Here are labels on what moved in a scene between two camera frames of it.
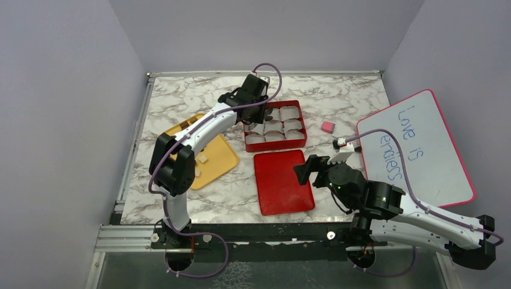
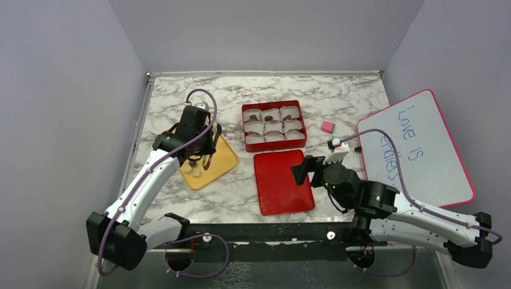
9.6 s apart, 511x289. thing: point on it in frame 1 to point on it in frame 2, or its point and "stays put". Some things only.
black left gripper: [258, 118] to [210, 148]
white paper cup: [294, 134] stays put
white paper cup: [258, 127] stays put
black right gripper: [314, 163] stays put
